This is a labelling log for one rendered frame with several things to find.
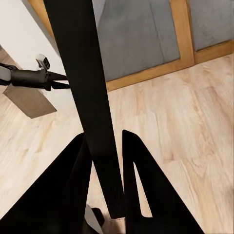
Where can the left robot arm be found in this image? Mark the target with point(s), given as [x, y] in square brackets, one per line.
[40, 79]

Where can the cabinet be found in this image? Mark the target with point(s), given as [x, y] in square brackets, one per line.
[30, 100]

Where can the poster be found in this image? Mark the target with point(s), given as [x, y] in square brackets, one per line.
[74, 27]

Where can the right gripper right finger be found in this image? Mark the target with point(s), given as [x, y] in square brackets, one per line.
[169, 213]

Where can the door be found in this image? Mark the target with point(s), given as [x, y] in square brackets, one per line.
[143, 39]

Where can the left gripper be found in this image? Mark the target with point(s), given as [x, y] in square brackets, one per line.
[44, 80]

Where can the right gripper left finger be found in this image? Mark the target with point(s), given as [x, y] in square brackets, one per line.
[56, 201]

